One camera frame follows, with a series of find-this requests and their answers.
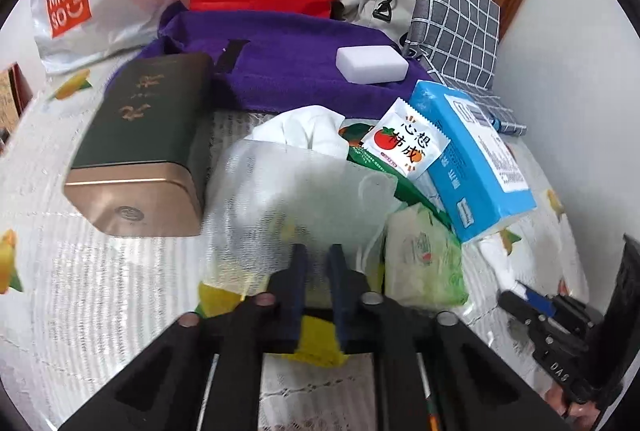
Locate person's right hand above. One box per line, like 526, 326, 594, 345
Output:
546, 388, 608, 431

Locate fruit print bed sheet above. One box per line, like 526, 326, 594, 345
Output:
0, 40, 592, 431

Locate grey checked pillow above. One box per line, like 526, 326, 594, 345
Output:
401, 0, 501, 93

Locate light green wet wipes pack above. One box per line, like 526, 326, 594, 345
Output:
382, 203, 469, 310

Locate white persimmon print packet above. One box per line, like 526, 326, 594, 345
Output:
360, 97, 451, 182

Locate purple towel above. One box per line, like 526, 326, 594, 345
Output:
106, 1, 437, 120

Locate green and gold tin box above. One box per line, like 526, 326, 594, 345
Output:
63, 52, 217, 238

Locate yellow sponge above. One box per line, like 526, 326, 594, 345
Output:
196, 281, 352, 368

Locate green snack packet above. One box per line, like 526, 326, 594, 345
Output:
338, 122, 452, 223

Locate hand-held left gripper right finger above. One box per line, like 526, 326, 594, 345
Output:
327, 243, 571, 431

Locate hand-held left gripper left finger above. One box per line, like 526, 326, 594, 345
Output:
60, 243, 311, 431

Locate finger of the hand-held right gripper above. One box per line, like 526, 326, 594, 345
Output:
517, 282, 557, 318
499, 291, 540, 329

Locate blue tissue pack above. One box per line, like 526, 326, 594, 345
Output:
408, 80, 539, 245

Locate brown cardboard box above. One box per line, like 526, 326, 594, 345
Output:
0, 62, 37, 158

